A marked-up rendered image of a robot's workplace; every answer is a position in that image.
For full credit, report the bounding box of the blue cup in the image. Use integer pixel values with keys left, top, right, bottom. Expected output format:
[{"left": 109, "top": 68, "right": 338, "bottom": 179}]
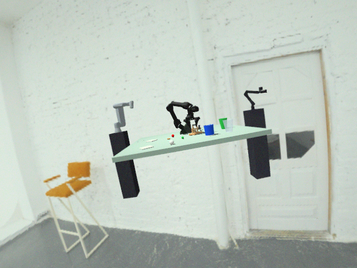
[{"left": 204, "top": 124, "right": 215, "bottom": 136}]

